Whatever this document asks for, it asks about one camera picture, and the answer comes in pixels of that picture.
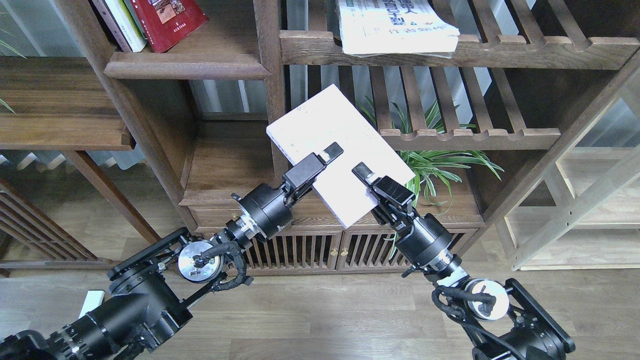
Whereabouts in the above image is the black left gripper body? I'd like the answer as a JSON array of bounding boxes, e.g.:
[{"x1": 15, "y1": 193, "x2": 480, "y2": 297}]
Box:
[{"x1": 232, "y1": 172, "x2": 318, "y2": 243}]

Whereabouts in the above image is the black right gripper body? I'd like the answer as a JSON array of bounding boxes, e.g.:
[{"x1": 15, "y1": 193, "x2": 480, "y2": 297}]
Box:
[{"x1": 372, "y1": 197, "x2": 455, "y2": 273}]

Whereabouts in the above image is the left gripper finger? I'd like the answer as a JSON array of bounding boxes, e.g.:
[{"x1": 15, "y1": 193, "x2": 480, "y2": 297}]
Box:
[{"x1": 283, "y1": 142, "x2": 344, "y2": 193}]

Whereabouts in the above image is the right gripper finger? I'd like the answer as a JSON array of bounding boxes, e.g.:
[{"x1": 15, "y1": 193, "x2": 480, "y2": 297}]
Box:
[{"x1": 352, "y1": 162, "x2": 415, "y2": 215}]

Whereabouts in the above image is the white lavender book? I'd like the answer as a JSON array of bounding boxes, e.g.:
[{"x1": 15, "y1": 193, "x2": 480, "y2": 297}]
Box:
[{"x1": 266, "y1": 84, "x2": 414, "y2": 228}]

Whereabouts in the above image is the red book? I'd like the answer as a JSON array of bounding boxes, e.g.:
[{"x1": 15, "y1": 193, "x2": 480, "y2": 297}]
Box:
[{"x1": 127, "y1": 0, "x2": 209, "y2": 53}]

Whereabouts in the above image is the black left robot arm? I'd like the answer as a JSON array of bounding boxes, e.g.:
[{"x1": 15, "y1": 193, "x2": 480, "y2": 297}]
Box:
[{"x1": 1, "y1": 142, "x2": 343, "y2": 360}]

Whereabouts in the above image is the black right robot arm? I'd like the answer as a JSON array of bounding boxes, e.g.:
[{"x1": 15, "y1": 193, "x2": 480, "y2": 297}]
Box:
[{"x1": 352, "y1": 162, "x2": 576, "y2": 360}]

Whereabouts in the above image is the green spider plant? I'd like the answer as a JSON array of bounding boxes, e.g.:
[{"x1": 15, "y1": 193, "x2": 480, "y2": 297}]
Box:
[{"x1": 356, "y1": 96, "x2": 506, "y2": 261}]

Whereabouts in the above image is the left slatted cabinet door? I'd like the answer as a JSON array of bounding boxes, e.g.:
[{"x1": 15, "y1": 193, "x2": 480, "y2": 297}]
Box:
[{"x1": 243, "y1": 231, "x2": 342, "y2": 276}]

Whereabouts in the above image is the slatted cabinet door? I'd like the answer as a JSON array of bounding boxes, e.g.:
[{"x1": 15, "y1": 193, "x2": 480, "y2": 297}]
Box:
[
  {"x1": 243, "y1": 231, "x2": 342, "y2": 276},
  {"x1": 341, "y1": 230, "x2": 478, "y2": 272}
]

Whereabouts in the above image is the right slatted cabinet door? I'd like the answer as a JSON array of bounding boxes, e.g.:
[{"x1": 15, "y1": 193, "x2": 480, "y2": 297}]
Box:
[{"x1": 341, "y1": 230, "x2": 478, "y2": 272}]

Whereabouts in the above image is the small wooden drawer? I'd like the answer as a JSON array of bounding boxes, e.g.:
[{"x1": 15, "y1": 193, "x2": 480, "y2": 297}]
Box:
[{"x1": 189, "y1": 206, "x2": 243, "y2": 228}]

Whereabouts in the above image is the dark wooden bookshelf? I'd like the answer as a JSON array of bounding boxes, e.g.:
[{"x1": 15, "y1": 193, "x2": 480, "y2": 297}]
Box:
[{"x1": 54, "y1": 0, "x2": 639, "y2": 254}]

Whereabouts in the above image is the white open book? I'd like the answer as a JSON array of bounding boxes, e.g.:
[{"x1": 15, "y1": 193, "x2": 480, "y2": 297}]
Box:
[{"x1": 337, "y1": 0, "x2": 460, "y2": 57}]

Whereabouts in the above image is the light wooden rack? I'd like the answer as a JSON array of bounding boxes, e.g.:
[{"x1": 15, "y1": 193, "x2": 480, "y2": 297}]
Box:
[{"x1": 495, "y1": 74, "x2": 640, "y2": 271}]

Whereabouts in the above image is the white table leg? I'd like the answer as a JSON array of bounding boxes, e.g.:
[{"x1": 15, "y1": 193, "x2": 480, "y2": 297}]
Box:
[{"x1": 78, "y1": 289, "x2": 105, "y2": 319}]

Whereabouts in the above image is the white spine upright book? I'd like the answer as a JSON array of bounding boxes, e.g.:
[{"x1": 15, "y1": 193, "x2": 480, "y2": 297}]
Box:
[{"x1": 104, "y1": 0, "x2": 147, "y2": 53}]

